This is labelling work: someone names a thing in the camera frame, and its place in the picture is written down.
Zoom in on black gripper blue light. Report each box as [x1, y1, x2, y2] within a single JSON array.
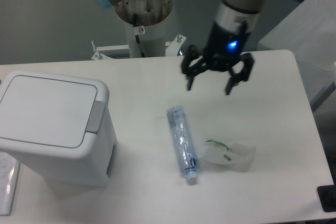
[[181, 21, 255, 95]]

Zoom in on white push-lid trash can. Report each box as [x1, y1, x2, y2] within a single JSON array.
[[1, 70, 117, 187]]

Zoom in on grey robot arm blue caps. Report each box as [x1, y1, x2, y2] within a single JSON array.
[[95, 0, 265, 94]]

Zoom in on crushed clear plastic bottle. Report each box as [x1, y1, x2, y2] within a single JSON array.
[[166, 105, 199, 185]]

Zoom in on grey cabinet beside table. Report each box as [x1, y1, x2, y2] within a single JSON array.
[[257, 0, 335, 111]]

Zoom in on crumpled clear plastic wrapper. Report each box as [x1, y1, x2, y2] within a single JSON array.
[[196, 139, 257, 172]]

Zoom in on black device at table edge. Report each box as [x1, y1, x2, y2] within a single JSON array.
[[317, 185, 335, 212]]

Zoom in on laminated paper sheet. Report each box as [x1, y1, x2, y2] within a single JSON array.
[[1, 152, 20, 216]]

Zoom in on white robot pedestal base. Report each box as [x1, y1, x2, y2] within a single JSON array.
[[90, 0, 187, 61]]

